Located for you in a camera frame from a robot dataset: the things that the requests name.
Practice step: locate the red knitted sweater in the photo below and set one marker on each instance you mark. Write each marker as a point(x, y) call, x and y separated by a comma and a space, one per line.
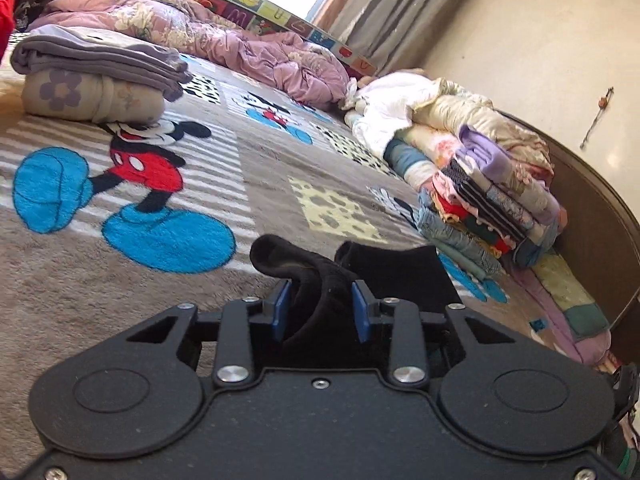
point(6, 24)

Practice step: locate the white puffy jacket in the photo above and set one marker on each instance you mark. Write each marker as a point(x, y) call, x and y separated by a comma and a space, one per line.
point(386, 105)

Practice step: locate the Mickey Mouse plush blanket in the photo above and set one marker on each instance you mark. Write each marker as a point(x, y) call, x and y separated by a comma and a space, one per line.
point(154, 284)

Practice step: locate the black fleece-lined garment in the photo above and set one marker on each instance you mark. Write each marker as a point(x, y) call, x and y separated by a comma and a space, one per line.
point(320, 323)

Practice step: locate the grey-brown window curtain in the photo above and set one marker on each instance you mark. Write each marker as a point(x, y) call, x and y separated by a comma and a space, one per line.
point(389, 34)

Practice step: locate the cream satin quilt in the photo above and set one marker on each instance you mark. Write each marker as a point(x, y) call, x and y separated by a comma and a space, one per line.
point(448, 106)

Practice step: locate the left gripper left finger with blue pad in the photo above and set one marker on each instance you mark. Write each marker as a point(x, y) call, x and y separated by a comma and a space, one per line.
point(250, 332)

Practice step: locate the colourful alphabet foam mat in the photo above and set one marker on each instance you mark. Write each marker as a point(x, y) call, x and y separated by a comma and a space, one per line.
point(250, 5)

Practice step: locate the folded grey purple blanket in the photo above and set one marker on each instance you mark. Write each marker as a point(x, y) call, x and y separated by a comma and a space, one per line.
point(104, 52)

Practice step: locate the pink crumpled quilt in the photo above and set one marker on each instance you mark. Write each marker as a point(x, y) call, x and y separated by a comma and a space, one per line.
point(306, 72)

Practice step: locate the dark wooden bed headboard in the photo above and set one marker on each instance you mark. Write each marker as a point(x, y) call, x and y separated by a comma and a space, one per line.
point(600, 243)

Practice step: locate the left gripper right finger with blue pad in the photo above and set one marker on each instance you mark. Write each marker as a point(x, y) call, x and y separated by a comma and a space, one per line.
point(391, 330)

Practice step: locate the beige flower-print folded bedding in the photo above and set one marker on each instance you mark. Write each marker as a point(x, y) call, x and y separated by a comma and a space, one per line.
point(90, 98)

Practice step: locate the small hanging wall ornament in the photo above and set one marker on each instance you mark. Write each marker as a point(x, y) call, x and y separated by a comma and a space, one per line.
point(602, 107)

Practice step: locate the stack of folded clothes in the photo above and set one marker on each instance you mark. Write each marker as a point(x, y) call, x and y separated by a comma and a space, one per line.
point(490, 197)

